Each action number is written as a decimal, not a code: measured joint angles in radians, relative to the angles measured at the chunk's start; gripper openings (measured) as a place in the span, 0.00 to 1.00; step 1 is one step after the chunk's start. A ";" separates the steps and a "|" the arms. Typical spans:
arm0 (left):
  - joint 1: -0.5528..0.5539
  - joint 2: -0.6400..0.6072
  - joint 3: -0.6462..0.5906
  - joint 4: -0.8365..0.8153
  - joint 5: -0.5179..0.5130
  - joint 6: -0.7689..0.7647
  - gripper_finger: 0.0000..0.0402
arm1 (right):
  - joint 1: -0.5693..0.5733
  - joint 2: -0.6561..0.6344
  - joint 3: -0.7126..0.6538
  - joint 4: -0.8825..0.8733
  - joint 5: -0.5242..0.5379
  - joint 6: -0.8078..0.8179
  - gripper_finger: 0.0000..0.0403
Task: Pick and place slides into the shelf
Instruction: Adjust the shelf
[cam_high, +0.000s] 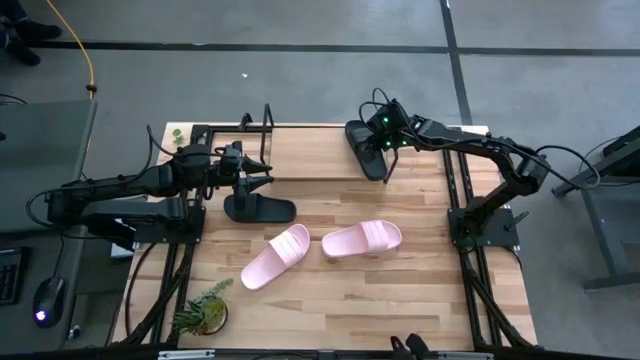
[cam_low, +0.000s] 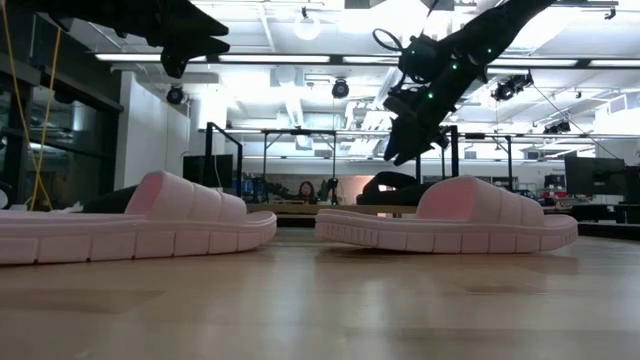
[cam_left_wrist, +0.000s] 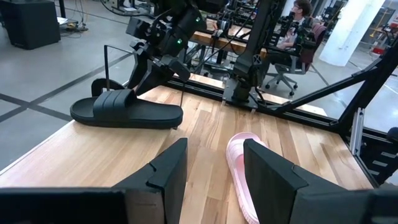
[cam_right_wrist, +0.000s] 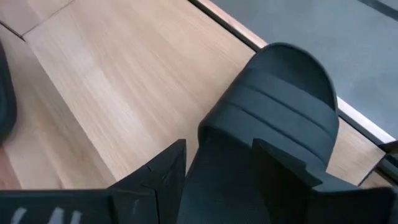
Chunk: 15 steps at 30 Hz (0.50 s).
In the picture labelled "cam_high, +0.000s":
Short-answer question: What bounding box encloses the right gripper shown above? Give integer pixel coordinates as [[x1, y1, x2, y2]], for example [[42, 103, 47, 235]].
[[360, 102, 419, 157]]

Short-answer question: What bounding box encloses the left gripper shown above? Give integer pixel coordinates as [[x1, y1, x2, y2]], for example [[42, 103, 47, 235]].
[[212, 141, 276, 195]]

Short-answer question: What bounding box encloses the black slide sandal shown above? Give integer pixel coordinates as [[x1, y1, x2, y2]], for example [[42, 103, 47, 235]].
[[344, 119, 389, 182], [223, 192, 298, 225]]

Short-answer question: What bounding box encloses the pink slide sandal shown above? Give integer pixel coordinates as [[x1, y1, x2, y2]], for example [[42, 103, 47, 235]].
[[321, 219, 403, 259], [240, 223, 312, 292]]

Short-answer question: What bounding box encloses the wooden shelf with black ends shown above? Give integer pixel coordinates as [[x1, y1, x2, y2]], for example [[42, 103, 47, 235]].
[[260, 103, 400, 185]]

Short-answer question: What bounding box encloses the potted succulent plant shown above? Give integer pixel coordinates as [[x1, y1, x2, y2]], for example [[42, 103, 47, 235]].
[[171, 277, 235, 337]]

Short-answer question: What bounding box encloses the small white box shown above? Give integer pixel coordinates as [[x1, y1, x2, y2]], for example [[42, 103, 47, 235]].
[[110, 241, 137, 259]]

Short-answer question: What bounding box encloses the grey slab tabletop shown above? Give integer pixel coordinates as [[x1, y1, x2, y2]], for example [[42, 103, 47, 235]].
[[0, 98, 99, 236]]

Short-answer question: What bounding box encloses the black metal side stand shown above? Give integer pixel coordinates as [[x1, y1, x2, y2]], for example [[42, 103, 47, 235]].
[[551, 124, 640, 292]]

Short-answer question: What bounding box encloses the black computer mouse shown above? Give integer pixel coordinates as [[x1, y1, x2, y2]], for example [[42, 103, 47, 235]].
[[32, 276, 66, 330]]

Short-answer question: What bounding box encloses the black keyboard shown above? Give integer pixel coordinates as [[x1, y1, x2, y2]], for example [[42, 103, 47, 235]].
[[0, 247, 26, 306]]

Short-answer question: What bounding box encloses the person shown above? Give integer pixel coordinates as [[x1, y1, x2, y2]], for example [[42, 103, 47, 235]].
[[0, 0, 64, 67]]

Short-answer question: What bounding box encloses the dark grey desk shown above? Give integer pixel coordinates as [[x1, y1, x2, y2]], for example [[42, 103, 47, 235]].
[[0, 224, 132, 354]]

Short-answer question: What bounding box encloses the black aluminium rig frame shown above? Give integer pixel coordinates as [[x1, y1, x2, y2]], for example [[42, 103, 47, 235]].
[[119, 122, 539, 351]]

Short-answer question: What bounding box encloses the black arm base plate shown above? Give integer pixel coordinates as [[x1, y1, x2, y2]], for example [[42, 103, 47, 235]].
[[447, 206, 521, 249], [133, 204, 207, 246]]

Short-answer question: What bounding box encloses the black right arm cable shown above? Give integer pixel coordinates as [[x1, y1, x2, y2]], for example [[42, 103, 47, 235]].
[[533, 143, 602, 192]]

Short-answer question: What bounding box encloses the silver aluminium bracket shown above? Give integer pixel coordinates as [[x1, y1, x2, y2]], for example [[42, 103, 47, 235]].
[[437, 351, 495, 360], [157, 349, 216, 360]]

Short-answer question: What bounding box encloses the yellow cable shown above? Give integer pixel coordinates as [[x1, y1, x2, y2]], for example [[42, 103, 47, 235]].
[[45, 0, 97, 100]]

